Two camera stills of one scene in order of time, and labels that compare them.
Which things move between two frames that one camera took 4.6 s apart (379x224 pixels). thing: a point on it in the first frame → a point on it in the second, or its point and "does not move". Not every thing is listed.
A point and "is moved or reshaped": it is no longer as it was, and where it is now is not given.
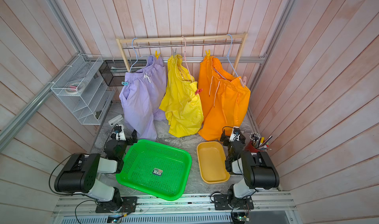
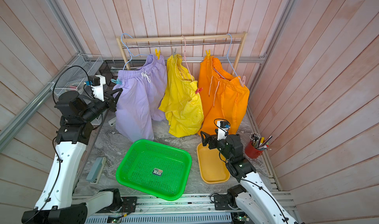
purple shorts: (143, 97) is moved or reshaped
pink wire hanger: (184, 59) does not move
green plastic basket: (157, 169) does not move
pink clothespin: (244, 81) does not move
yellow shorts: (183, 107) does not move
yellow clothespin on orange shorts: (208, 54) does not move
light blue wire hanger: (136, 54) is moved or reshaped
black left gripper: (134, 138) → (112, 102)
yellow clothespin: (156, 55) does not move
